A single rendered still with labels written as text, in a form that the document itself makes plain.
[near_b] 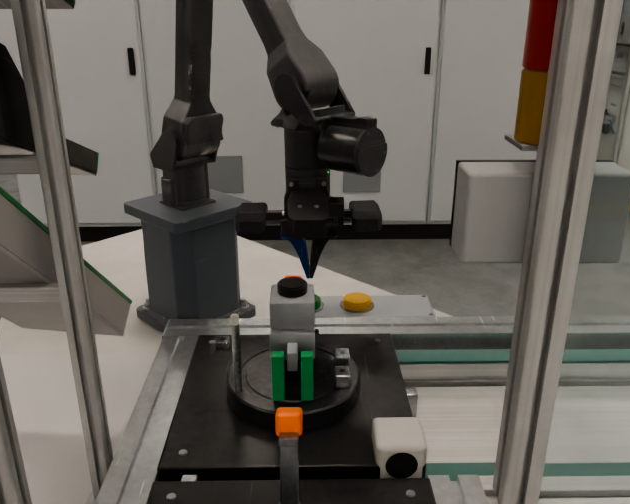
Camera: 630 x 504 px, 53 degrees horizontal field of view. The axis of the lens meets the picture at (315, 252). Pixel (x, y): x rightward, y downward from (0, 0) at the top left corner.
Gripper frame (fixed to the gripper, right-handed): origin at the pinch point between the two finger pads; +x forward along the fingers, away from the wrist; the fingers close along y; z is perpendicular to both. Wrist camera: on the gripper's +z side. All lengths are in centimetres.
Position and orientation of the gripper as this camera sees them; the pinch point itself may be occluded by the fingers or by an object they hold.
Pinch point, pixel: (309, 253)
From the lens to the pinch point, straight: 83.7
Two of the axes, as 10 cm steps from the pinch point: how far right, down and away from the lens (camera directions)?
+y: 10.0, -0.2, 0.1
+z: 0.2, 3.6, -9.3
